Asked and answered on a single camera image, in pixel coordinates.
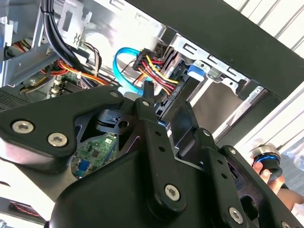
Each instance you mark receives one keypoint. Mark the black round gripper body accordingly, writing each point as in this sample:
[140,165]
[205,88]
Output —
[114,197]

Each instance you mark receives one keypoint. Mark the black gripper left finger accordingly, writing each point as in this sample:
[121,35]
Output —
[47,118]

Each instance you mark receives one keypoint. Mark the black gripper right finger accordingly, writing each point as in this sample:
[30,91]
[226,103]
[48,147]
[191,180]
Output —
[221,180]

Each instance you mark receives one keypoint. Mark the hard disk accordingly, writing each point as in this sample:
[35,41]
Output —
[194,70]

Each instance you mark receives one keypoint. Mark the person's bare hand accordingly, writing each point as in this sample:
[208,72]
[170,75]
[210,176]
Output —
[292,198]

